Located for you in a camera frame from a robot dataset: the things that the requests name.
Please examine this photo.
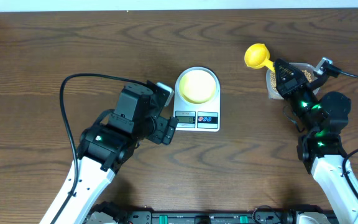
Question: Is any yellow measuring scoop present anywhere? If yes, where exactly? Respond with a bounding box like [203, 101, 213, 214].
[244, 43, 275, 72]

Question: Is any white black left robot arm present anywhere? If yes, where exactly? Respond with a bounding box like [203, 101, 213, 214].
[41, 82, 178, 223]

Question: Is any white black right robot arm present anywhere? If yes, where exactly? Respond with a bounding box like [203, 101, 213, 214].
[273, 58, 358, 223]

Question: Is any white digital kitchen scale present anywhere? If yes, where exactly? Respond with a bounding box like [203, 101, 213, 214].
[173, 67, 221, 132]

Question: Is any yellow plastic bowl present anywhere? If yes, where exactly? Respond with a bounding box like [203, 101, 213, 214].
[179, 70, 217, 104]

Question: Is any pile of soybeans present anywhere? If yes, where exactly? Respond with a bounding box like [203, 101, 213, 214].
[268, 69, 313, 93]

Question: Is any clear plastic container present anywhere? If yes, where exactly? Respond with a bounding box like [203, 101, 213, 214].
[266, 63, 316, 100]

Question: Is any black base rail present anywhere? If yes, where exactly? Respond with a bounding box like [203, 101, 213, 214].
[84, 202, 339, 224]

